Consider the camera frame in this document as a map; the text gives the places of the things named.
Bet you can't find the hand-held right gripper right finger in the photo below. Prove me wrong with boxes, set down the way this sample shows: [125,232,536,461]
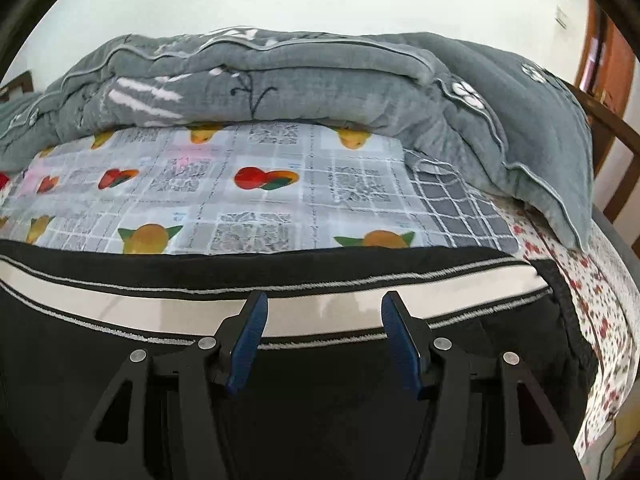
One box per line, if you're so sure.
[381,291,586,480]

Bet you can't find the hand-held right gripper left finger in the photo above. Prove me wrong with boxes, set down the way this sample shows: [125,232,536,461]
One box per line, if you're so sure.
[62,290,271,480]

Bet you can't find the black pants with white stripe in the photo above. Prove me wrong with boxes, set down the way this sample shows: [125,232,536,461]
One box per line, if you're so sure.
[0,239,601,480]

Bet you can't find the fruit printed bed cloth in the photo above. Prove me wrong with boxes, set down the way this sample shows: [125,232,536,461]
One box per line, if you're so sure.
[0,120,523,256]

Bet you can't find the floral bed sheet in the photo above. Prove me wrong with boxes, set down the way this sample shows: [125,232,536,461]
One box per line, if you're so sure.
[495,200,640,466]

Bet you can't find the grey quilt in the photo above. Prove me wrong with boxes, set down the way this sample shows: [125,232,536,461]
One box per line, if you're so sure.
[0,27,598,251]

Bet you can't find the brown wooden door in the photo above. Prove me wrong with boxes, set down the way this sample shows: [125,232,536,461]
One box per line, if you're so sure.
[575,0,638,116]

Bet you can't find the dark wooden bed frame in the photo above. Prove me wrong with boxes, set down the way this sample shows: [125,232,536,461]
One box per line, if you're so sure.
[565,80,640,221]

